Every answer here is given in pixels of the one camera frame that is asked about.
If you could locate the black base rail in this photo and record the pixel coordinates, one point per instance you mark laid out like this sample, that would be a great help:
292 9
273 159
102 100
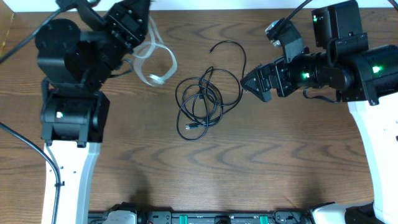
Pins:
129 215

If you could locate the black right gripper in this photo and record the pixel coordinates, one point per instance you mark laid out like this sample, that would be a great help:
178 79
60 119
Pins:
276 69

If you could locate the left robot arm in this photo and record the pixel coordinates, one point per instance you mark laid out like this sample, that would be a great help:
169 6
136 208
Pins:
76 64

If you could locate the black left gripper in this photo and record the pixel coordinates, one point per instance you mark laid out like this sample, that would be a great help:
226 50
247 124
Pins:
131 33

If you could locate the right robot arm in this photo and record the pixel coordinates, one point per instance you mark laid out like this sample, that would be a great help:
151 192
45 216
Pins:
364 78

